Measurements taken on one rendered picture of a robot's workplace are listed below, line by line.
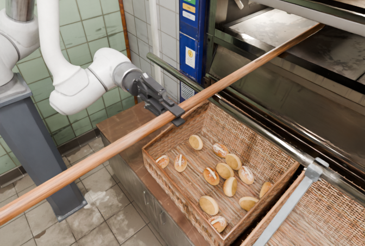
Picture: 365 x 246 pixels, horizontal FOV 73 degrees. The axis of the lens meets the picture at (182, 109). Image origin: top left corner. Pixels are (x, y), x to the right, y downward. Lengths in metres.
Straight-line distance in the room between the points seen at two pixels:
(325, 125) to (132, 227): 1.33
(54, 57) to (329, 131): 0.98
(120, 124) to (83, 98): 0.75
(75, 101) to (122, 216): 1.18
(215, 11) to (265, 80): 0.38
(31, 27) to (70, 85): 0.50
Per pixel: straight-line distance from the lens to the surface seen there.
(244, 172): 1.28
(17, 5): 1.24
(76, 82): 0.85
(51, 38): 0.86
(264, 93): 1.16
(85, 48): 1.93
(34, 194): 0.61
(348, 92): 0.99
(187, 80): 0.87
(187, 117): 1.31
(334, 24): 0.78
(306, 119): 1.10
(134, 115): 1.63
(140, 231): 1.82
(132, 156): 1.40
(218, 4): 1.21
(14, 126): 1.38
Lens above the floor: 1.67
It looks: 41 degrees down
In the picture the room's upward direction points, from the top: straight up
